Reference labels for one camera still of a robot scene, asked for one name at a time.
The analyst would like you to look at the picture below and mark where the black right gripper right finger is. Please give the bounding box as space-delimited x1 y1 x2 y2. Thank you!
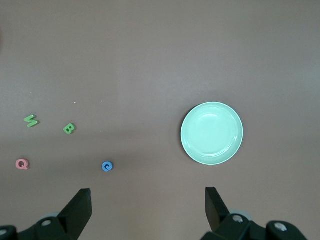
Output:
199 186 309 240

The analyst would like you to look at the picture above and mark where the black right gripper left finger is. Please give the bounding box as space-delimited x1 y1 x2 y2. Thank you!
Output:
0 187 93 240

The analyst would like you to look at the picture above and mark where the blue letter C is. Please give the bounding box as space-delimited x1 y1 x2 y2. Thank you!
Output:
101 160 114 173

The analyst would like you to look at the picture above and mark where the pink letter Q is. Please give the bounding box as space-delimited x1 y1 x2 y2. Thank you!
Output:
15 158 30 171

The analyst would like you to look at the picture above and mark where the green letter B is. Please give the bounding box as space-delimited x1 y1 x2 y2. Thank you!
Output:
62 122 76 135

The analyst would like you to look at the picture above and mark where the green letter M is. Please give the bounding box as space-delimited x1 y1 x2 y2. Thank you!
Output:
23 114 39 128

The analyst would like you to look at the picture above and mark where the mint green plate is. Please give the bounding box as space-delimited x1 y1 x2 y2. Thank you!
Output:
180 101 244 166

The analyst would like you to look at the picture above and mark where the brown table mat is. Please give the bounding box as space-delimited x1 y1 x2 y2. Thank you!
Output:
0 0 320 240

